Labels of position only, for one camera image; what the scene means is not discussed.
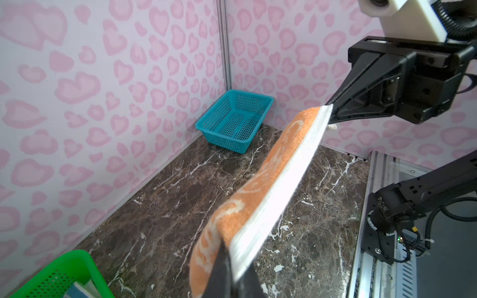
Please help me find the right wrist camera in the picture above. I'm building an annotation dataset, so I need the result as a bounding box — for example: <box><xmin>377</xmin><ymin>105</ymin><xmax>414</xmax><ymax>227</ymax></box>
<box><xmin>358</xmin><ymin>0</ymin><xmax>447</xmax><ymax>42</ymax></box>

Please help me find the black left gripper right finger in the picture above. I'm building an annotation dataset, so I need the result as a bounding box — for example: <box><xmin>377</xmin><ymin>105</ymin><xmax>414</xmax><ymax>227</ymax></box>
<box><xmin>234</xmin><ymin>263</ymin><xmax>266</xmax><ymax>298</ymax></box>

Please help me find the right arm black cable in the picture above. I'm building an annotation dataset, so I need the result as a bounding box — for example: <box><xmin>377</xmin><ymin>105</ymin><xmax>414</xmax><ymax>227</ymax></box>
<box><xmin>432</xmin><ymin>0</ymin><xmax>477</xmax><ymax>41</ymax></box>

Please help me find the aluminium frame corner post right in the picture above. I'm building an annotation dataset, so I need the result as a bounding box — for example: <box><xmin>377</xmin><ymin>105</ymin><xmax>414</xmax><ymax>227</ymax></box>
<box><xmin>216</xmin><ymin>0</ymin><xmax>232</xmax><ymax>91</ymax></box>

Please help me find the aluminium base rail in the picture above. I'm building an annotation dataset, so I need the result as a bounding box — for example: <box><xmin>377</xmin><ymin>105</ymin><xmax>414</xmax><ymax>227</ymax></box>
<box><xmin>346</xmin><ymin>151</ymin><xmax>430</xmax><ymax>298</ymax></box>

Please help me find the green plastic basket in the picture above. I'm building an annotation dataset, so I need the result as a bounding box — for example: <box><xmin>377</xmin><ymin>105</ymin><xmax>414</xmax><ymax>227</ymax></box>
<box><xmin>12</xmin><ymin>250</ymin><xmax>114</xmax><ymax>298</ymax></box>

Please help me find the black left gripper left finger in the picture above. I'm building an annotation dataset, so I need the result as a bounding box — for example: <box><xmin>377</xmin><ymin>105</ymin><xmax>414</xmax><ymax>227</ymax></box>
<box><xmin>202</xmin><ymin>242</ymin><xmax>232</xmax><ymax>298</ymax></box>

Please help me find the teal plastic basket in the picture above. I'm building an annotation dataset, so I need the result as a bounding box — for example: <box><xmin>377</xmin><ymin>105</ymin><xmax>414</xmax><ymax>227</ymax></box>
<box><xmin>195</xmin><ymin>90</ymin><xmax>275</xmax><ymax>154</ymax></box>

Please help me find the blue patterned towel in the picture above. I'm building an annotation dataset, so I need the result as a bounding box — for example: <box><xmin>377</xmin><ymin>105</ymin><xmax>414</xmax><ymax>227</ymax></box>
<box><xmin>63</xmin><ymin>279</ymin><xmax>102</xmax><ymax>298</ymax></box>

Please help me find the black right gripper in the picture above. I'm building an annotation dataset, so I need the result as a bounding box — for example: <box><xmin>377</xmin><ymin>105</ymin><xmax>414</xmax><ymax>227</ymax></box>
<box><xmin>327</xmin><ymin>37</ymin><xmax>477</xmax><ymax>124</ymax></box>

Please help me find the orange patterned towel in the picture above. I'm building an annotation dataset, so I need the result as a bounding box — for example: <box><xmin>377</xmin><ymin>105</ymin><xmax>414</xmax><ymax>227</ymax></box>
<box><xmin>190</xmin><ymin>105</ymin><xmax>333</xmax><ymax>298</ymax></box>

